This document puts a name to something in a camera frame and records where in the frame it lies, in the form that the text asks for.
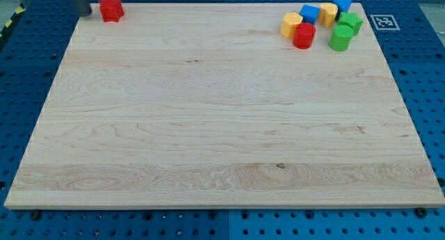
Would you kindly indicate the red star block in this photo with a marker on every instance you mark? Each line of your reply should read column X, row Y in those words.
column 111, row 10

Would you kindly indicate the green star block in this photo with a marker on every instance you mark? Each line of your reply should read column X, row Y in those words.
column 352, row 20

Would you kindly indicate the wooden board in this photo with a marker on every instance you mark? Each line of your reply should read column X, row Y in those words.
column 208, row 106

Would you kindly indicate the red cylinder block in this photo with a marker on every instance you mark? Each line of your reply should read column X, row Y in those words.
column 304, row 35

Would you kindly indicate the yellow hexagon block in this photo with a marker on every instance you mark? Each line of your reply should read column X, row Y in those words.
column 289, row 23

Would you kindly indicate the blue cube block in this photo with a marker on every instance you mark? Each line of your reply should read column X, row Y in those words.
column 309, row 14

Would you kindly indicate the green cylinder block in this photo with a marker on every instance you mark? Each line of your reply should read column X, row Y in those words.
column 341, row 37

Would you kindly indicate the yellow heart block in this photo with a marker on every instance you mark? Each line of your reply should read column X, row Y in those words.
column 327, row 14

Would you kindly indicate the blue triangle block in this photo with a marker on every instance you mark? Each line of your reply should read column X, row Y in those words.
column 342, row 5

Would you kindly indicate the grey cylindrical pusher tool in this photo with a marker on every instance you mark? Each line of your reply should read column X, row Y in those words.
column 82, row 7

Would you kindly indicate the white fiducial marker tag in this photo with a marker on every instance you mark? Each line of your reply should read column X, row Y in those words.
column 384, row 22

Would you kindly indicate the black bolt front left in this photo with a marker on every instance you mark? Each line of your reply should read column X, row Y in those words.
column 35, row 215

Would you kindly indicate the black bolt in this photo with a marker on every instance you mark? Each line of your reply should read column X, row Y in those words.
column 421, row 212
column 35, row 215

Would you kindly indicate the black bolt front right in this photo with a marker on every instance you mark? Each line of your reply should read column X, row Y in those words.
column 421, row 212

